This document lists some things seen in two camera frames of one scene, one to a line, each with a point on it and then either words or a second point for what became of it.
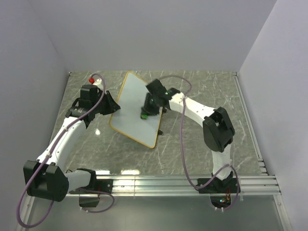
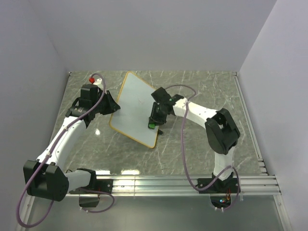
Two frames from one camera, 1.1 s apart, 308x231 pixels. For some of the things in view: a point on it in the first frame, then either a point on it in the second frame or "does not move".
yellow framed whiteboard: [126, 120] does not move
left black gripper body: [99, 95] does not move
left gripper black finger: [109, 105] does not move
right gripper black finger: [151, 107] to [158, 116]
